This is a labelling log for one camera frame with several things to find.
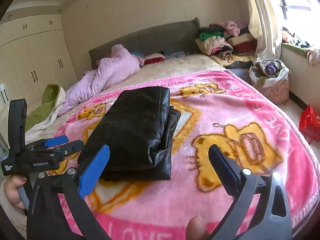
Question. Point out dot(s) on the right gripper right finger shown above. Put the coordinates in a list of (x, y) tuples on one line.
[(260, 209)]

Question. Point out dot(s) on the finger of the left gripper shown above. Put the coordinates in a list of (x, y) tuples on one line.
[(50, 142), (59, 153)]

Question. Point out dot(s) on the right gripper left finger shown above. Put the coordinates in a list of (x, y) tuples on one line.
[(46, 219)]

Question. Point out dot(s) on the black leather jacket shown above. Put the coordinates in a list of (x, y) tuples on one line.
[(138, 129)]

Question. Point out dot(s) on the plastic bag of clothes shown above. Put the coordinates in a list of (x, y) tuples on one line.
[(271, 78)]

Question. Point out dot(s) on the clothes on window sill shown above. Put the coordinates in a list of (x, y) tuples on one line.
[(293, 43)]

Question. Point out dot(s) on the pile of folded clothes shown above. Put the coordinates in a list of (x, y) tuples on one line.
[(229, 44)]

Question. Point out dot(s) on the person's left hand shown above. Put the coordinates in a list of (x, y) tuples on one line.
[(11, 185)]

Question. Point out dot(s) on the person's right hand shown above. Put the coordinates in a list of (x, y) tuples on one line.
[(196, 229)]

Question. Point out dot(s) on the green and cream blanket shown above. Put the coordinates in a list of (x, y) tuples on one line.
[(44, 116)]

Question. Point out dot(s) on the cream built-in wardrobe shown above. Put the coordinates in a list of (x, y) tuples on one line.
[(34, 54)]

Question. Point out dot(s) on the lilac puffy quilt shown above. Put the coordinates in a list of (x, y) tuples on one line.
[(111, 71)]

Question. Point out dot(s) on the red plastic bag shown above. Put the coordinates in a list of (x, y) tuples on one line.
[(309, 124)]

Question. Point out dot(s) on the red and white pillow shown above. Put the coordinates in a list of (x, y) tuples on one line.
[(154, 58)]

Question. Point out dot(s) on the cream fleece bed sheet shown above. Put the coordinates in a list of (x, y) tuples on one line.
[(148, 73)]

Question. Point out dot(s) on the grey upholstered headboard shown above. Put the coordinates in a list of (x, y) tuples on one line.
[(166, 39)]

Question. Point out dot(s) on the cream window curtain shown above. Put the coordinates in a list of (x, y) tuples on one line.
[(264, 26)]

